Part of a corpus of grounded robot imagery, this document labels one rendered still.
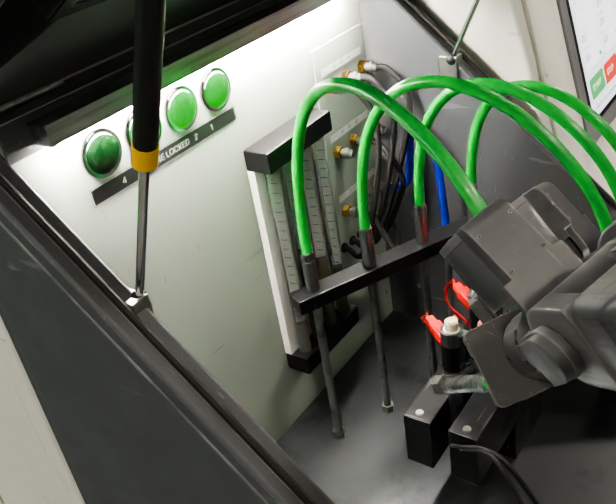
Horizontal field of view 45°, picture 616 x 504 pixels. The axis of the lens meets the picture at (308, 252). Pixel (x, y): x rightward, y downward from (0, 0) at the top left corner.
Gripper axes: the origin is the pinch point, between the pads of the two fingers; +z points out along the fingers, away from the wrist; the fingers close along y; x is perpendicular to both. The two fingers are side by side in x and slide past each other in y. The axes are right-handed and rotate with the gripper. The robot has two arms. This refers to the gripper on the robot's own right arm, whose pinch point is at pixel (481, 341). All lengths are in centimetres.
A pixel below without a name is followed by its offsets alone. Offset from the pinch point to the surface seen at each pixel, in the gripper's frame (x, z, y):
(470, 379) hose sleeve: 10.6, -8.8, -1.4
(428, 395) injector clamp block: 2.1, 13.3, -2.2
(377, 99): 8.5, -21.5, 24.3
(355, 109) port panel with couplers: -18.8, 14.0, 37.1
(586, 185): -9.9, -17.6, 6.9
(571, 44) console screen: -48, -1, 25
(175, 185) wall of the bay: 18.0, 3.5, 35.1
